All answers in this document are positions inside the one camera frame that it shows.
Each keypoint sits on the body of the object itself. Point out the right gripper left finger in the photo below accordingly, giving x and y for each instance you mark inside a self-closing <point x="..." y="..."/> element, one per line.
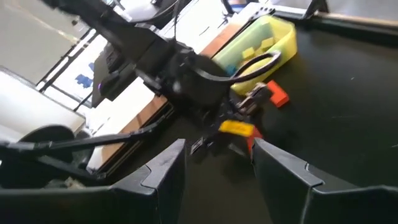
<point x="140" y="202"/>

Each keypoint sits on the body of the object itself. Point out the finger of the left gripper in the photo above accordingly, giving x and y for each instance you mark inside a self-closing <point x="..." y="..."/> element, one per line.
<point x="202" y="146"/>
<point x="253" y="99"/>

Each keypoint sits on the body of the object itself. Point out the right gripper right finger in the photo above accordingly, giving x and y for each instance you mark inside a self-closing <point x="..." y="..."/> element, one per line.
<point x="295" y="199"/>

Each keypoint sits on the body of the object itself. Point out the red long block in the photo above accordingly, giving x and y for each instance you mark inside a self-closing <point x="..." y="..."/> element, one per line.
<point x="277" y="95"/>
<point x="254" y="138"/>

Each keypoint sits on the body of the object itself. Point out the yellow-green cube block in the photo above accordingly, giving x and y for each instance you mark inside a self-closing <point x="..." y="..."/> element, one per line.
<point x="267" y="43"/>
<point x="248" y="53"/>

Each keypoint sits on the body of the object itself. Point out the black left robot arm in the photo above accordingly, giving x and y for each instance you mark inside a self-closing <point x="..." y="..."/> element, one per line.
<point x="152" y="46"/>

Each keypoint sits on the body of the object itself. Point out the yellow block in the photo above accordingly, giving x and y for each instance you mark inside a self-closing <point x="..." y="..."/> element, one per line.
<point x="236" y="128"/>

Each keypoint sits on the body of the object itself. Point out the blue cube block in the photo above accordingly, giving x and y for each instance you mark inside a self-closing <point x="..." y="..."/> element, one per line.
<point x="231" y="70"/>

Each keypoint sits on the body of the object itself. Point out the yellow plastic bin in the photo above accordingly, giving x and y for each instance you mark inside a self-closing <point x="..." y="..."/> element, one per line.
<point x="286" y="40"/>

